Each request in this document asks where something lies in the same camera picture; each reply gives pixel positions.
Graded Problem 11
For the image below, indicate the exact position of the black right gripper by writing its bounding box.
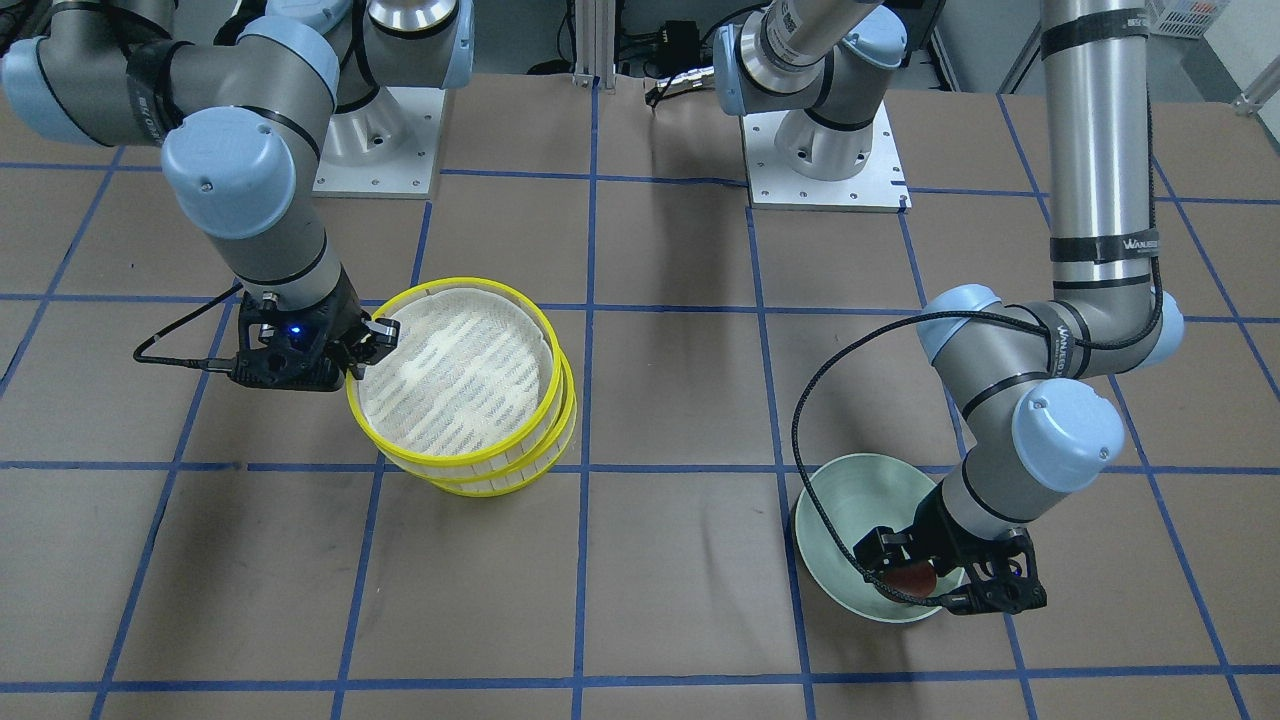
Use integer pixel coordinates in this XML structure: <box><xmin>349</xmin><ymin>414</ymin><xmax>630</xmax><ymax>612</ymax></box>
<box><xmin>229</xmin><ymin>275</ymin><xmax>401</xmax><ymax>392</ymax></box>

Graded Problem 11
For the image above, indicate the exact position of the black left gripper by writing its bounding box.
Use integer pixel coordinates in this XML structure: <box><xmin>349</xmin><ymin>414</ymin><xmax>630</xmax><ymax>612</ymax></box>
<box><xmin>852</xmin><ymin>495</ymin><xmax>1047</xmax><ymax>615</ymax></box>

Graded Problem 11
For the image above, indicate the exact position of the brown half-round bun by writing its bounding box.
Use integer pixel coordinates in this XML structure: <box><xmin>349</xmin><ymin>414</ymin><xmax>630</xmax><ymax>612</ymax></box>
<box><xmin>884</xmin><ymin>562</ymin><xmax>938</xmax><ymax>597</ymax></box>

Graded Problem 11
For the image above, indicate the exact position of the yellow steamer basket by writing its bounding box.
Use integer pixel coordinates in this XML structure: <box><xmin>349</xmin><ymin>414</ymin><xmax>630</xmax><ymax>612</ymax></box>
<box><xmin>380</xmin><ymin>350</ymin><xmax>579</xmax><ymax>498</ymax></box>
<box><xmin>346</xmin><ymin>277</ymin><xmax>563</xmax><ymax>469</ymax></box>

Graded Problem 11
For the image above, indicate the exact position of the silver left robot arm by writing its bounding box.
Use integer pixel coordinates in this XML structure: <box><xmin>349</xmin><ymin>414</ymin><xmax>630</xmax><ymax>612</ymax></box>
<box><xmin>794</xmin><ymin>1</ymin><xmax>1185</xmax><ymax>623</ymax></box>

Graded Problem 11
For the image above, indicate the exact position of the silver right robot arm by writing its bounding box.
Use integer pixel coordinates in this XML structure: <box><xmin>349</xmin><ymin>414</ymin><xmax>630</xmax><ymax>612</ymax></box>
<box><xmin>3</xmin><ymin>1</ymin><xmax>475</xmax><ymax>392</ymax></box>

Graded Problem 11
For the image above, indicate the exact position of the white steamer liner cloth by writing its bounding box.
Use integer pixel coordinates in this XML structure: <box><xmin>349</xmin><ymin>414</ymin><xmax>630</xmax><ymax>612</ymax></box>
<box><xmin>358</xmin><ymin>288</ymin><xmax>553</xmax><ymax>457</ymax></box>

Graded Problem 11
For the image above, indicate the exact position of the mint green plate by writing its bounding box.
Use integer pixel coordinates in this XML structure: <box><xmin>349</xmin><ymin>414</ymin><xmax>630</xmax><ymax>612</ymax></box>
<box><xmin>794</xmin><ymin>454</ymin><xmax>940</xmax><ymax>623</ymax></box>

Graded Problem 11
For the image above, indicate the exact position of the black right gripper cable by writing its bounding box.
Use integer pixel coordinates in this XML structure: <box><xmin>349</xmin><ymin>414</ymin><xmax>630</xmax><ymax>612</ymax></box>
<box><xmin>133</xmin><ymin>284</ymin><xmax>246</xmax><ymax>373</ymax></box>

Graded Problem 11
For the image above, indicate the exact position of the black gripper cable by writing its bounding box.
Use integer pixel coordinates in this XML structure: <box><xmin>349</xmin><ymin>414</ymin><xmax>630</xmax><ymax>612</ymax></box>
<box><xmin>794</xmin><ymin>305</ymin><xmax>1061</xmax><ymax>609</ymax></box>
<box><xmin>133</xmin><ymin>284</ymin><xmax>246</xmax><ymax>373</ymax></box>

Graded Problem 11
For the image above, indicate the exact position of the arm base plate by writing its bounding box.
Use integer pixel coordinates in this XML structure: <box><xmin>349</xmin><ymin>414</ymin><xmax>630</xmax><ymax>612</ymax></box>
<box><xmin>741</xmin><ymin>104</ymin><xmax>913</xmax><ymax>213</ymax></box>
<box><xmin>314</xmin><ymin>87</ymin><xmax>448</xmax><ymax>200</ymax></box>

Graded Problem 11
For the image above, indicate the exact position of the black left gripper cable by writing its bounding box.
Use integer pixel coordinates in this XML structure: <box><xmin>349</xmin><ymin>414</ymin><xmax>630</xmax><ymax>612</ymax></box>
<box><xmin>794</xmin><ymin>305</ymin><xmax>1061</xmax><ymax>609</ymax></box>

